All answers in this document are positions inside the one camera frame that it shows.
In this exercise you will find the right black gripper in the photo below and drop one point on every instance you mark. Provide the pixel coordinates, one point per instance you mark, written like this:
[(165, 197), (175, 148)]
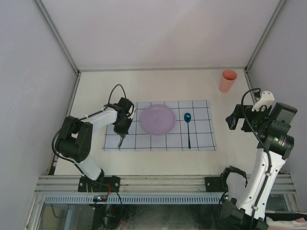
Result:
[(244, 111)]

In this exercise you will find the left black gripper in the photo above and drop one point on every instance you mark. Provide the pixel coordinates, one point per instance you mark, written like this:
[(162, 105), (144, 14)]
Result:
[(122, 132)]

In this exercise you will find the silver table knife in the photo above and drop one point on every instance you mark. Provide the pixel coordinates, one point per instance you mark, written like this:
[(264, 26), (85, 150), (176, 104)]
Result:
[(120, 142)]

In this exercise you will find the purple plastic plate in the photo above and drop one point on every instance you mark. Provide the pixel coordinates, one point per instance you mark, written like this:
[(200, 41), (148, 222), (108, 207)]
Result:
[(157, 119)]

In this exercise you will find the blue checkered cloth placemat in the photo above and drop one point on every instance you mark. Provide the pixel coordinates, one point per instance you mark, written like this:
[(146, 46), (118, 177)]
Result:
[(201, 130)]

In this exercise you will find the pink plastic cup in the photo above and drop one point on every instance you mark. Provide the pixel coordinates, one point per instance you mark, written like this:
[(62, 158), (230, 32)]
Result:
[(227, 79)]

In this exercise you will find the blue metallic spoon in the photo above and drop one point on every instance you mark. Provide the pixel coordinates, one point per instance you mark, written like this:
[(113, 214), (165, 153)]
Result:
[(187, 119)]

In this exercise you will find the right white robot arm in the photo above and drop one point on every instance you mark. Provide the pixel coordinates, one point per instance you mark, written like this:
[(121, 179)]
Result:
[(270, 125)]

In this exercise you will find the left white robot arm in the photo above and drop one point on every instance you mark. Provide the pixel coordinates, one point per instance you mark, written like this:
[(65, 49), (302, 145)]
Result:
[(73, 141)]

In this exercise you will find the grey bin with cloths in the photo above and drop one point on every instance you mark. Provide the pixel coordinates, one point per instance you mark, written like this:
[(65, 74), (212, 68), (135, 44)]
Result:
[(286, 221)]

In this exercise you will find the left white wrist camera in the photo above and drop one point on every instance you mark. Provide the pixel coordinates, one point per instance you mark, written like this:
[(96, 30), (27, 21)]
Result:
[(131, 113)]

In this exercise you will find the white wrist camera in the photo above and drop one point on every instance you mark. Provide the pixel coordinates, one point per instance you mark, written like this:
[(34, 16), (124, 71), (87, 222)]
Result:
[(265, 101), (131, 113)]

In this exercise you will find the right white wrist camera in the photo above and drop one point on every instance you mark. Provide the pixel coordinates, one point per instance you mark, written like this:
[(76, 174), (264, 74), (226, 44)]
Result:
[(265, 101)]

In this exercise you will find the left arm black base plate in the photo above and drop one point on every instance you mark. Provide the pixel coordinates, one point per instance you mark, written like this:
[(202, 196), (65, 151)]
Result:
[(111, 183)]

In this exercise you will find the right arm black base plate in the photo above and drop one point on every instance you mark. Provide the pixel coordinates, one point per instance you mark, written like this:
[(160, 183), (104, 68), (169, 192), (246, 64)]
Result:
[(215, 184)]

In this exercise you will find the blue slotted cable duct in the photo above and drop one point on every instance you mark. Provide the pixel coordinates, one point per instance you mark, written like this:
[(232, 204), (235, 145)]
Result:
[(193, 199)]

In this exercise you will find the aluminium front frame rail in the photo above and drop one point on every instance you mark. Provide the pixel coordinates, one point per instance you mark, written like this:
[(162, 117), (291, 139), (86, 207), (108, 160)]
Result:
[(153, 184)]

